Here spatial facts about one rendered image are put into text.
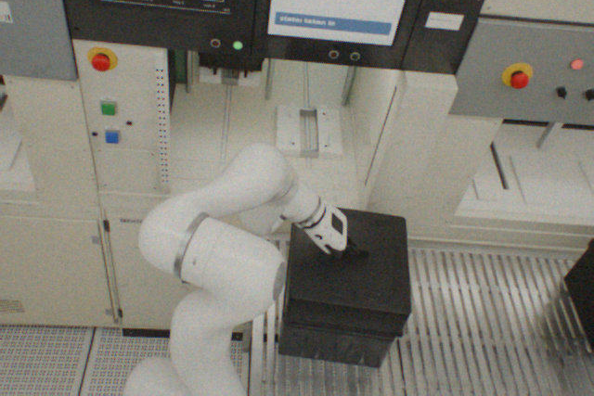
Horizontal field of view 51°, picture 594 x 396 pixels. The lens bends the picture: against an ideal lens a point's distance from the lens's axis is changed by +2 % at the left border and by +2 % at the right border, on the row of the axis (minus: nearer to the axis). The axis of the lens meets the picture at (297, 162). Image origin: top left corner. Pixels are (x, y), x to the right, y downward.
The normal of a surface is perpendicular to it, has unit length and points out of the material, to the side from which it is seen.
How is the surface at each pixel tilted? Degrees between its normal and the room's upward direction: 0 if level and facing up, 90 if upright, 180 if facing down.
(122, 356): 0
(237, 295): 77
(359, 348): 90
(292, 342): 90
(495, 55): 90
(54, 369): 0
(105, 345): 0
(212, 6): 90
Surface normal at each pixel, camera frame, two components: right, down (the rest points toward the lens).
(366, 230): 0.13, -0.67
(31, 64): 0.01, 0.73
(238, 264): -0.02, -0.24
